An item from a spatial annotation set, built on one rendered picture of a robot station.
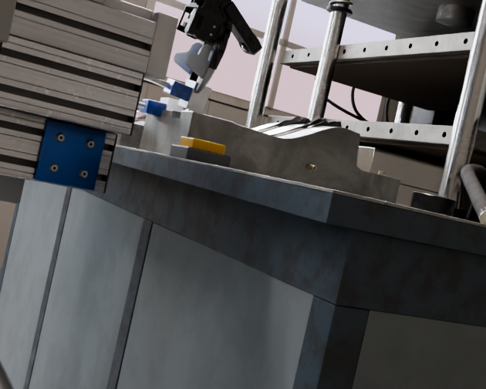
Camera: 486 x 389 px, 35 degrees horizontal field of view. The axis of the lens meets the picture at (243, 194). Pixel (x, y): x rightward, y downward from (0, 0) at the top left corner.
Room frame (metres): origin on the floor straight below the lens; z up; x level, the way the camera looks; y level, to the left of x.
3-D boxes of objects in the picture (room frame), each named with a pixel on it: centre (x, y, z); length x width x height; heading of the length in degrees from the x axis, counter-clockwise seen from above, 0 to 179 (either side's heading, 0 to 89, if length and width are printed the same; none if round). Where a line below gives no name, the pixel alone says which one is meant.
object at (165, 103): (1.59, 0.23, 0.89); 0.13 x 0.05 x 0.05; 117
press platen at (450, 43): (2.61, -0.60, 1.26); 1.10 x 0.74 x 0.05; 27
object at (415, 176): (2.50, -0.51, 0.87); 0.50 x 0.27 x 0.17; 117
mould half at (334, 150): (1.66, -0.04, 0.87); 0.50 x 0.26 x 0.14; 117
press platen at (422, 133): (2.61, -0.60, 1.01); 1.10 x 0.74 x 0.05; 27
